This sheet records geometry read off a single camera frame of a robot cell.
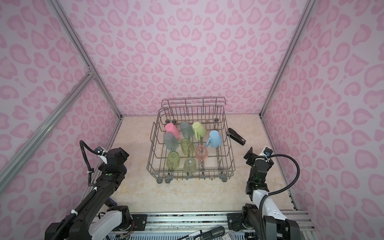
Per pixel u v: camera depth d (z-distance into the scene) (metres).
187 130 0.97
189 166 0.81
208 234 0.66
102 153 0.68
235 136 1.04
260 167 0.63
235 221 0.73
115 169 0.64
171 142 0.92
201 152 0.89
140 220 0.73
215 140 0.92
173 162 0.87
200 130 0.95
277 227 0.41
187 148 0.93
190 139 0.98
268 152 0.69
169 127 0.95
